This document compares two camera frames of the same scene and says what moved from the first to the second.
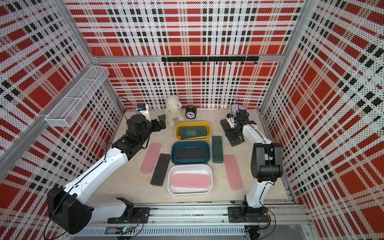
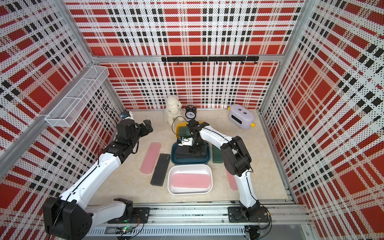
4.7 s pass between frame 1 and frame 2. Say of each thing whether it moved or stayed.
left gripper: moved
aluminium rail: stayed
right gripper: moved
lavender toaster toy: stayed
